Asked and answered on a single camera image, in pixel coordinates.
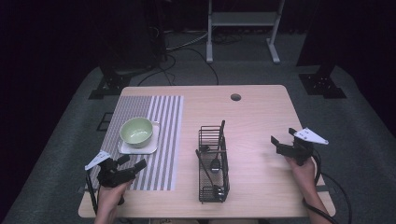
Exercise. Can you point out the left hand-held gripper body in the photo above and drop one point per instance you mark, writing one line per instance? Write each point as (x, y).
(109, 175)

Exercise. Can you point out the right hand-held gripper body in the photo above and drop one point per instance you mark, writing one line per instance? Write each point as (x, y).
(299, 149)

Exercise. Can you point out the person's left hand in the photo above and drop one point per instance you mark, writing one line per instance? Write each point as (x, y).
(109, 199)

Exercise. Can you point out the person's right hand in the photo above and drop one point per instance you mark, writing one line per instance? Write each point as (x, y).
(302, 178)

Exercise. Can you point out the white square plate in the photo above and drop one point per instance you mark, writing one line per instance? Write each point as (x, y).
(154, 141)

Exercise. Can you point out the light green bowl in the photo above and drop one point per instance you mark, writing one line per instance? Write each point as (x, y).
(136, 132)

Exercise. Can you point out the grey white striped placemat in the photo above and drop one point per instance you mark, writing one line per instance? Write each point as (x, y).
(168, 140)

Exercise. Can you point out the tall black utensil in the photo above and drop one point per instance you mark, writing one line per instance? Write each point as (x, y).
(221, 133)

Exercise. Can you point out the black metal stand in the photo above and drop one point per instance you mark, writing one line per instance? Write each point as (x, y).
(320, 77)
(124, 62)

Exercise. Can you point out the black ladle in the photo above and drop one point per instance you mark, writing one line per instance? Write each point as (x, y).
(204, 165)

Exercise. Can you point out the white metal stand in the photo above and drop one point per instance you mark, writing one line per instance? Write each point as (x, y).
(243, 18)

